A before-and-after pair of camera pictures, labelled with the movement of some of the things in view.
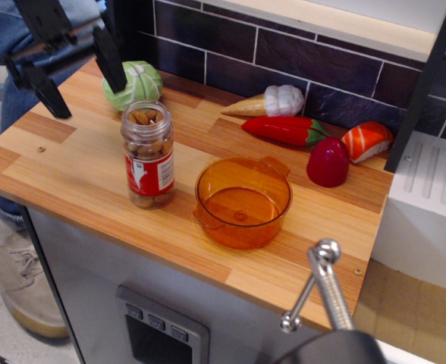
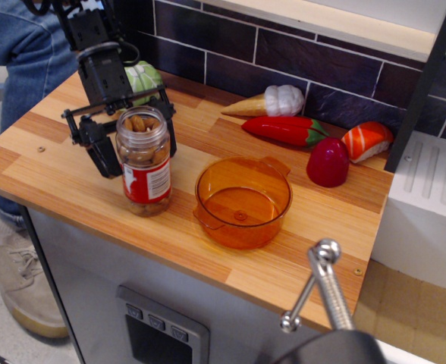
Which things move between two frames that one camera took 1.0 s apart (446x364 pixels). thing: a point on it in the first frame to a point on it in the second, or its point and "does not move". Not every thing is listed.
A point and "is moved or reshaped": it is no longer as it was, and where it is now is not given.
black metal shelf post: (434, 64) does not move
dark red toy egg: (328, 162) does not move
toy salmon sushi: (367, 140) does not move
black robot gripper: (48, 24) to (104, 73)
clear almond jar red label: (149, 153) is moved or reshaped
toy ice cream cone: (277, 101) does not move
